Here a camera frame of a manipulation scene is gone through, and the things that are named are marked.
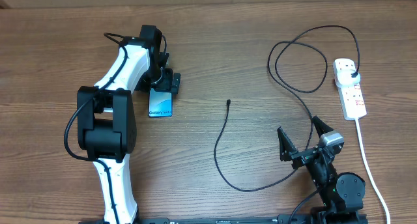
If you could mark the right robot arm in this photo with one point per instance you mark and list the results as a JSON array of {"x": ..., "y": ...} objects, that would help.
[{"x": 341, "y": 193}]

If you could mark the Samsung Galaxy smartphone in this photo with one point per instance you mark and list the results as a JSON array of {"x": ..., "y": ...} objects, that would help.
[{"x": 160, "y": 104}]

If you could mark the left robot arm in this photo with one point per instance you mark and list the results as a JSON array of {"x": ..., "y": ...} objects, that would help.
[{"x": 107, "y": 128}]

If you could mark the white charger plug adapter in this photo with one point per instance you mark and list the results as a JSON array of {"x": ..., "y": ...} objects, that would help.
[{"x": 346, "y": 79}]

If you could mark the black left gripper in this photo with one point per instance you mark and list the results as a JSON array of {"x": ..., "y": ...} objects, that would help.
[{"x": 165, "y": 84}]

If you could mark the white power strip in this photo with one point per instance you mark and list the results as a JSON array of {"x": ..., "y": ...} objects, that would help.
[{"x": 352, "y": 100}]

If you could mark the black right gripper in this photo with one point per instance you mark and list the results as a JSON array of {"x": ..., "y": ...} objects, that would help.
[{"x": 287, "y": 151}]

